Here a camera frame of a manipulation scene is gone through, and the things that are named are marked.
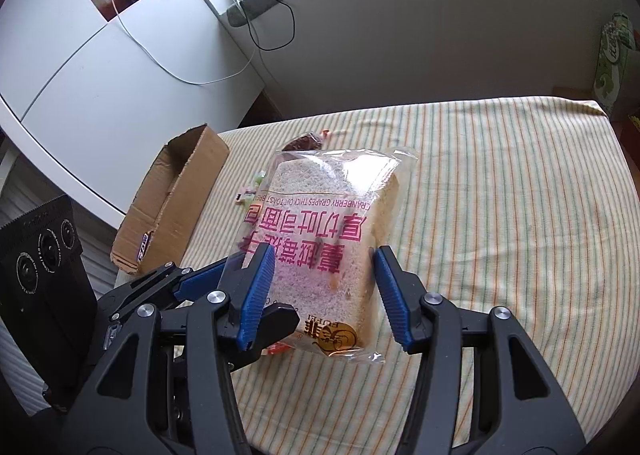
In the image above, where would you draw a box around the striped table cloth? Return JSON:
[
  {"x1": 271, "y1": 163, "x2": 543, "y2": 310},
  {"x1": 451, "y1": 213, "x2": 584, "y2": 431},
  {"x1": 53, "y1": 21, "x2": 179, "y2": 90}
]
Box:
[{"x1": 115, "y1": 95, "x2": 640, "y2": 455}]

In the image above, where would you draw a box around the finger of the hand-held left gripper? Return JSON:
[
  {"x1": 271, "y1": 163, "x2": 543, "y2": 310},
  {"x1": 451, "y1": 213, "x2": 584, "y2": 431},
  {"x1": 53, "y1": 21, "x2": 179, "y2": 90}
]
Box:
[
  {"x1": 97, "y1": 259, "x2": 241, "y2": 321},
  {"x1": 227, "y1": 302, "x2": 301, "y2": 371}
]

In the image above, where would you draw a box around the red-wrapped dark snack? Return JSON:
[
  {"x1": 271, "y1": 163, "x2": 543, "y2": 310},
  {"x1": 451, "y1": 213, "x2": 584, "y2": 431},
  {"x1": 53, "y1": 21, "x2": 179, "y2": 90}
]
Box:
[{"x1": 281, "y1": 130, "x2": 331, "y2": 152}]

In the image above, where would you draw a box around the white cable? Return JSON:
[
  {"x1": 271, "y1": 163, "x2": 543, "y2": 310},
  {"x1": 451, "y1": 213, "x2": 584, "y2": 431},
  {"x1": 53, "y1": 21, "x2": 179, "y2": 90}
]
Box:
[{"x1": 65, "y1": 0, "x2": 257, "y2": 86}]

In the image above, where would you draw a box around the green carton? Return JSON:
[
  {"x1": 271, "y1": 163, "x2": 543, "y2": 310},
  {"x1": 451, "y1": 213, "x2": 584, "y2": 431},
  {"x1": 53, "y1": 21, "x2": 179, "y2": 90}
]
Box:
[{"x1": 592, "y1": 10, "x2": 640, "y2": 118}]

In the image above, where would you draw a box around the black cable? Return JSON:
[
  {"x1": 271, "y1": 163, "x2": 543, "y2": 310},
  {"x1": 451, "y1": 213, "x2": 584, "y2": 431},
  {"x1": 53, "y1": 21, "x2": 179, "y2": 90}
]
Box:
[{"x1": 235, "y1": 0, "x2": 297, "y2": 52}]

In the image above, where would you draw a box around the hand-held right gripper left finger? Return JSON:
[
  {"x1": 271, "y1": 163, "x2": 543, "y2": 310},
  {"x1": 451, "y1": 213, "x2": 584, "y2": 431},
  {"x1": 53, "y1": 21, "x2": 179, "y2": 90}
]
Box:
[{"x1": 64, "y1": 244, "x2": 277, "y2": 455}]

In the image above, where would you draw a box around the bagged sliced bread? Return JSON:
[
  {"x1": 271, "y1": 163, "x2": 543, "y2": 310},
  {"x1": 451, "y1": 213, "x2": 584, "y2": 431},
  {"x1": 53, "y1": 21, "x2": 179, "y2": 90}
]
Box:
[{"x1": 222, "y1": 148, "x2": 418, "y2": 363}]

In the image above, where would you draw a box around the white cabinet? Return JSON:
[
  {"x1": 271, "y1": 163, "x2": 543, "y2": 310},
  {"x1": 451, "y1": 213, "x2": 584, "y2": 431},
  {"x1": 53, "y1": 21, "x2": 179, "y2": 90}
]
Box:
[{"x1": 0, "y1": 0, "x2": 268, "y2": 231}]

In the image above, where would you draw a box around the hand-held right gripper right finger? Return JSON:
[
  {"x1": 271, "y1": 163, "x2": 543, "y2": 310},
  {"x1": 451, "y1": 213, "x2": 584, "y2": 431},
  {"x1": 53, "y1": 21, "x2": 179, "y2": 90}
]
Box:
[{"x1": 371, "y1": 244, "x2": 587, "y2": 455}]

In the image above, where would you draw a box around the cardboard box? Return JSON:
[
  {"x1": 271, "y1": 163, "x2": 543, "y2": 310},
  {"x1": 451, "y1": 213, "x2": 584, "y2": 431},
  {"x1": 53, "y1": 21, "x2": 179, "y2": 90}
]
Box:
[{"x1": 110, "y1": 124, "x2": 231, "y2": 277}]

